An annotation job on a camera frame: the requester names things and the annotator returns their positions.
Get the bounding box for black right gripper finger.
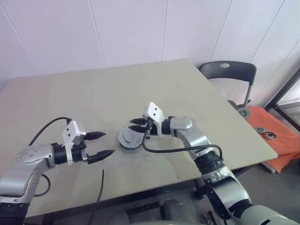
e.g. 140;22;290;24
128;125;148;135
129;118;149;126

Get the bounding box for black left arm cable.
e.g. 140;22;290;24
27;117;72;197

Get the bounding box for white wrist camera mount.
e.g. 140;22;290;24
142;102;166;137
62;120;87;166

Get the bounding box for grey rounded housing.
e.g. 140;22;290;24
160;198;188;215

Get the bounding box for black metal frame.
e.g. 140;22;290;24
264;67;300;136

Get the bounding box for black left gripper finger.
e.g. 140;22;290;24
87;150;115;165
85;131;106;141

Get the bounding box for thin black strap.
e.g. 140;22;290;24
96;169;105;203

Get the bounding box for silver motor housing copper windings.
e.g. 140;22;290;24
118;140;143;151

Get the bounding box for silver ribbed motor lid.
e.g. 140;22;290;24
117;129;144;148

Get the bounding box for large steel bearing ring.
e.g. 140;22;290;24
263;131;278;140

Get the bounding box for black plastic chair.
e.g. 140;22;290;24
199;60;257;115

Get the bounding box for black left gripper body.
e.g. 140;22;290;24
71;140;92;165

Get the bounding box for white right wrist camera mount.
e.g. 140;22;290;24
142;102;166;137

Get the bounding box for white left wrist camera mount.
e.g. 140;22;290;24
62;120;87;166

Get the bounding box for orange cloth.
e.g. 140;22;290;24
245;105;300;174

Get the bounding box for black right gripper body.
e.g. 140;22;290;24
144;117;160;138

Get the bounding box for black table frame bar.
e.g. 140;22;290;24
125;200;163;215

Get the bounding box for grey round motor part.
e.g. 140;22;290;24
238;107;251;119

